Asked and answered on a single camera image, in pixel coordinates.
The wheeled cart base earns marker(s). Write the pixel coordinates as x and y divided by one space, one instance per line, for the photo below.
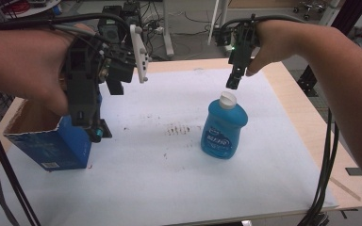
308 6

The person's right hand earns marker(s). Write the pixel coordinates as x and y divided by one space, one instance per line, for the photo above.
279 40

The blue cardboard box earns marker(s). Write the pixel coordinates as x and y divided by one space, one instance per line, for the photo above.
59 147

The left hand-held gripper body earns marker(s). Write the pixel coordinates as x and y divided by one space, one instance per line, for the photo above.
83 78

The black metal stand foot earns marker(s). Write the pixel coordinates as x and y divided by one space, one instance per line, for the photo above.
308 81

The blue bottle with white cap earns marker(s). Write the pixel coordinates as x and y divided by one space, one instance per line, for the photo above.
221 132

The person's left hand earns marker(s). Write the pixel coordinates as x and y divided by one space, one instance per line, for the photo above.
37 62

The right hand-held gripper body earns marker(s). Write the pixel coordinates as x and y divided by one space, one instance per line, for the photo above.
242 40

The black tape strip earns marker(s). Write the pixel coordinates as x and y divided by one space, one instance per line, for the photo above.
354 171

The white metal stand leg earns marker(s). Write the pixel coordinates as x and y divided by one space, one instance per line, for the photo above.
168 28
217 19

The white table mat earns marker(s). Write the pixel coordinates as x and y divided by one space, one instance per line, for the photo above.
157 175

